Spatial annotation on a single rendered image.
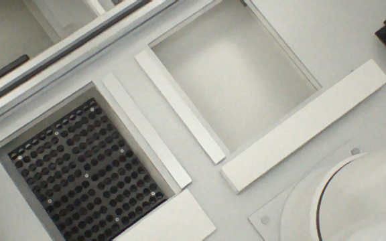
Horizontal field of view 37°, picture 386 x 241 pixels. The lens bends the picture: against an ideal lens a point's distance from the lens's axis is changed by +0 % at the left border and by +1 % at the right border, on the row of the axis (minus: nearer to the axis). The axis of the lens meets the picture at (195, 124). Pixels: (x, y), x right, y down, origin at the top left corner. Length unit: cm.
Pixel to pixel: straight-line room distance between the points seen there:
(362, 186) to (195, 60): 58
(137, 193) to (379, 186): 48
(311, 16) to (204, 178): 35
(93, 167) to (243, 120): 30
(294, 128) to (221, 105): 20
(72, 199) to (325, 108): 45
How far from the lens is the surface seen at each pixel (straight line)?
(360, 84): 100
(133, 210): 99
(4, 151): 111
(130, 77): 100
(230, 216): 95
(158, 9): 100
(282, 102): 112
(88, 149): 102
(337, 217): 70
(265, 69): 114
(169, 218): 93
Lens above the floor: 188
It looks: 75 degrees down
